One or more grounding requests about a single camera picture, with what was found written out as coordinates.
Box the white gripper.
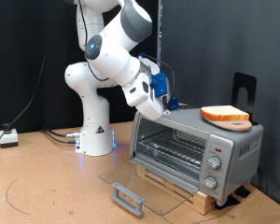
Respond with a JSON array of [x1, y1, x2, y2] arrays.
[[120, 60, 173, 122]]

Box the white bread slice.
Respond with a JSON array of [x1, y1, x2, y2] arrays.
[[200, 105, 251, 122]]

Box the glass oven door with handle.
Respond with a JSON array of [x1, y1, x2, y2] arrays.
[[97, 156, 200, 218]]

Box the silver oven knob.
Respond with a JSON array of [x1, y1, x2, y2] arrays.
[[207, 155, 223, 171], [203, 175, 219, 191]]

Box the silver toaster oven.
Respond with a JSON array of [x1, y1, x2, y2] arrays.
[[129, 101, 265, 207]]

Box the round wooden cutting board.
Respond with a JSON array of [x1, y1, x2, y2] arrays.
[[202, 115, 254, 133]]

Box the vertical metal pole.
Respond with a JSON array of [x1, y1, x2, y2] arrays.
[[155, 0, 163, 68]]

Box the black metal bookend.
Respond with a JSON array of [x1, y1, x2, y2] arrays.
[[231, 72, 260, 126]]

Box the wooden slatted crate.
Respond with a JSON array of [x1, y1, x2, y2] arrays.
[[135, 163, 217, 217]]

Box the black foam pad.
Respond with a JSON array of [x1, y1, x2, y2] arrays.
[[234, 184, 252, 199], [214, 194, 241, 211]]

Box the emergency stop button box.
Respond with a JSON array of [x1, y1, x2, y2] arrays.
[[0, 122, 20, 149]]

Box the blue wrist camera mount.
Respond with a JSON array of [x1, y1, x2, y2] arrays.
[[139, 51, 169, 98]]

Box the wire oven rack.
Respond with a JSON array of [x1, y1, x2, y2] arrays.
[[136, 128, 207, 170]]

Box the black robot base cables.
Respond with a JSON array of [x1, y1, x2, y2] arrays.
[[40, 126, 82, 146]]

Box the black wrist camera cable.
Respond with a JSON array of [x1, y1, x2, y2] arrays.
[[77, 0, 175, 105]]

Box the long black hanging cable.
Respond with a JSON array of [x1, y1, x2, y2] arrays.
[[0, 52, 48, 157]]

